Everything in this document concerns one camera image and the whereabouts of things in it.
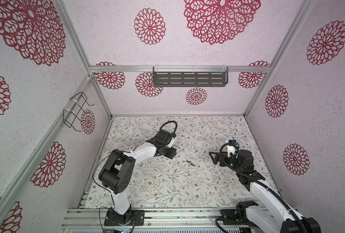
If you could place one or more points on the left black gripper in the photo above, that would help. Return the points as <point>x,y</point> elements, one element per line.
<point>172,153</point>

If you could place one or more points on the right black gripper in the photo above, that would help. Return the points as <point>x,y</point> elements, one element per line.
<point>215,161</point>

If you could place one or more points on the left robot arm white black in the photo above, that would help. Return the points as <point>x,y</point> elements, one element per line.
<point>116,173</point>

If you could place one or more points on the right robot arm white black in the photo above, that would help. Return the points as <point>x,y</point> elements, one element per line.
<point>279,216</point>

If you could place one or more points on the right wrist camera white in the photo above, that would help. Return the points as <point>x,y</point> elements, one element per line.
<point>232,149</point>

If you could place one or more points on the dark grey wall shelf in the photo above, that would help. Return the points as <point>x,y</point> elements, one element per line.
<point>189,79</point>

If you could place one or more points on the black wire wall basket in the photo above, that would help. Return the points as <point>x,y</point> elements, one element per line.
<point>79,117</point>

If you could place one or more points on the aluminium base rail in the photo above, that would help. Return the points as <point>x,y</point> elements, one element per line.
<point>150,217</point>

